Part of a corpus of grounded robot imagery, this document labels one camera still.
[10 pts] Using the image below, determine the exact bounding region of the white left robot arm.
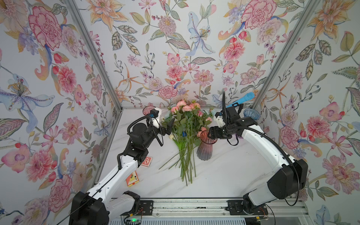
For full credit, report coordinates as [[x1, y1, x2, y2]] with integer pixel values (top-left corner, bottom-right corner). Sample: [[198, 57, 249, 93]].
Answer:
[[69, 119, 173, 225]]

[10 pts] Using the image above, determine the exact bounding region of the red playing card box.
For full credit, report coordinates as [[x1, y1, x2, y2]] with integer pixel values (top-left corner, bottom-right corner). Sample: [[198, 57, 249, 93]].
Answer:
[[141, 156, 152, 167]]

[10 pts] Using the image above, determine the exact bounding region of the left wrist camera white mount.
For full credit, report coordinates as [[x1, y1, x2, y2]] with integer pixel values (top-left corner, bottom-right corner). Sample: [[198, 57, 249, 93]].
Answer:
[[149, 107, 162, 128]]

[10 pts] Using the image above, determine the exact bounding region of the orange yellow card box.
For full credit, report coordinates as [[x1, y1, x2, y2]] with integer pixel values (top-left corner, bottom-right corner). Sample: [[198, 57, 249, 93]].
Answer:
[[126, 171, 139, 187]]

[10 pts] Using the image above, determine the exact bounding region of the pink glass vase back left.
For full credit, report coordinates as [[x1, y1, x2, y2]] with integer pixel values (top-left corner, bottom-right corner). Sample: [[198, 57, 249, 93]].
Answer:
[[142, 106, 156, 115]]

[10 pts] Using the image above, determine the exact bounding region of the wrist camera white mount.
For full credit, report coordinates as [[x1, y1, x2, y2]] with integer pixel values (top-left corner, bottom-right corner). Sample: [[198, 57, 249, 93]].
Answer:
[[149, 107, 162, 128], [213, 112, 226, 128]]

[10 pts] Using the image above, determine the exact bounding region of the blue toy microphone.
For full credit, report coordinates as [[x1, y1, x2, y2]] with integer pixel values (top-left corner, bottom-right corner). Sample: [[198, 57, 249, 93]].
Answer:
[[227, 92, 255, 108]]

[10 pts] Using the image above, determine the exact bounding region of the artificial flower bunch on table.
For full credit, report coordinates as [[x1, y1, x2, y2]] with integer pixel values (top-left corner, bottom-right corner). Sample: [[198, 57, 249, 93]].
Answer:
[[162, 100, 213, 184]]

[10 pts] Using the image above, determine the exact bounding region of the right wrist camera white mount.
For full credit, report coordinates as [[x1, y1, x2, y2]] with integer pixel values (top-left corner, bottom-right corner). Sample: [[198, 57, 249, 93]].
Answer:
[[213, 112, 226, 128]]

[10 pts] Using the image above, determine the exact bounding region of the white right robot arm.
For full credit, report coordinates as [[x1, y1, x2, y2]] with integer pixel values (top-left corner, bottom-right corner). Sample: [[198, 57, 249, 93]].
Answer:
[[208, 115, 308, 214]]

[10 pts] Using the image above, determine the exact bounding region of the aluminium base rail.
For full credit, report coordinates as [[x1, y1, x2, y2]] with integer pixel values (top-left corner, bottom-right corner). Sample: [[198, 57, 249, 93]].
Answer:
[[70, 198, 310, 225]]

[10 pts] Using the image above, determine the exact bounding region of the purple glass vase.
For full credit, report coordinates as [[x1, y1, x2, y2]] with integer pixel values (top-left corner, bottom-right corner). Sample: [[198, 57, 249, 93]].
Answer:
[[243, 108, 260, 121]]

